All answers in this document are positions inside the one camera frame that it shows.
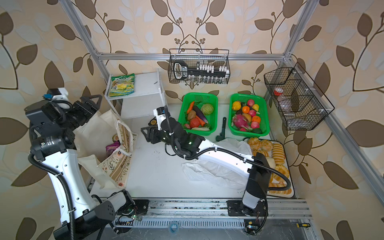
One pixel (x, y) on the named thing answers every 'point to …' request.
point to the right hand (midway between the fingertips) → (146, 128)
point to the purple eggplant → (199, 114)
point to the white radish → (200, 129)
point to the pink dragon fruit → (239, 121)
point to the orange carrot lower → (202, 122)
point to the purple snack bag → (111, 147)
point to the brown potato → (191, 114)
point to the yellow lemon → (236, 105)
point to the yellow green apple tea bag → (122, 85)
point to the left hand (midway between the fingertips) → (96, 99)
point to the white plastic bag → (199, 170)
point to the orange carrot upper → (190, 107)
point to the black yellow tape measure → (153, 122)
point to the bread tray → (274, 152)
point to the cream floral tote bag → (104, 144)
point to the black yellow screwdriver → (305, 225)
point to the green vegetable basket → (200, 98)
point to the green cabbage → (207, 109)
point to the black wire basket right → (302, 105)
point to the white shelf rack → (148, 95)
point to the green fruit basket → (261, 101)
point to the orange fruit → (245, 109)
